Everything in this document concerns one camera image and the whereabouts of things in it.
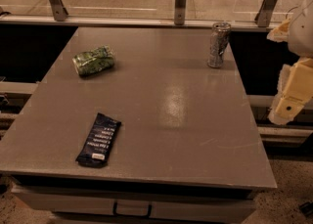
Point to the left metal bracket post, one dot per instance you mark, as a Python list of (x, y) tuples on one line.
[(59, 11)]

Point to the metal bracket post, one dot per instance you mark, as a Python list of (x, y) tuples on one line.
[(179, 12), (59, 11), (265, 13)]

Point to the right metal bracket post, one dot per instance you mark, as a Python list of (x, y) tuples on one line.
[(265, 13)]

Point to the black drawer handle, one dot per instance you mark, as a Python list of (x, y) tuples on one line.
[(132, 209)]

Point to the crushed green can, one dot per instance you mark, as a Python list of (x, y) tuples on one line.
[(93, 61)]

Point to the white table drawer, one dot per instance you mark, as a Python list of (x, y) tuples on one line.
[(69, 206)]

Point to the middle metal bracket post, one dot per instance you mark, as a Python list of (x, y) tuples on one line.
[(179, 12)]

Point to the dark blue snack bar wrapper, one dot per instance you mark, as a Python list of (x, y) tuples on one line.
[(99, 142)]

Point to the silver redbull can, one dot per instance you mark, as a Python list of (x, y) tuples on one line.
[(219, 40)]

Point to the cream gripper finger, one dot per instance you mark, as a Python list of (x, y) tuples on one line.
[(280, 33), (295, 90)]

